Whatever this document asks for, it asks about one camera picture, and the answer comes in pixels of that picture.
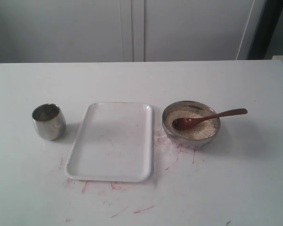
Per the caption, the white rectangular tray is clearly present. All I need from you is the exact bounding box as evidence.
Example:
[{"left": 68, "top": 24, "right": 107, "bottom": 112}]
[{"left": 65, "top": 102, "right": 154, "bottom": 183}]

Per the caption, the steel bowl with rice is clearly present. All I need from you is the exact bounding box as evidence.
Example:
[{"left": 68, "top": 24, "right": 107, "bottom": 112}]
[{"left": 162, "top": 101, "right": 221, "bottom": 150}]

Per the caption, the steel cup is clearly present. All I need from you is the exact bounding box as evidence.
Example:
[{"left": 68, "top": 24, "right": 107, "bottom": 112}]
[{"left": 32, "top": 103, "right": 67, "bottom": 141}]

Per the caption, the brown wooden spoon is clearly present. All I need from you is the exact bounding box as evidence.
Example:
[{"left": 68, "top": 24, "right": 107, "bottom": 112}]
[{"left": 172, "top": 108, "right": 248, "bottom": 130}]

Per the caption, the white cabinet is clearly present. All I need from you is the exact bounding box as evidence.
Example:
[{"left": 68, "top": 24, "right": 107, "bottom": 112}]
[{"left": 0, "top": 0, "right": 265, "bottom": 63}]

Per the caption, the white uncooked rice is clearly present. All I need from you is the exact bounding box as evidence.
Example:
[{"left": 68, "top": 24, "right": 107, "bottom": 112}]
[{"left": 165, "top": 110, "right": 216, "bottom": 140}]

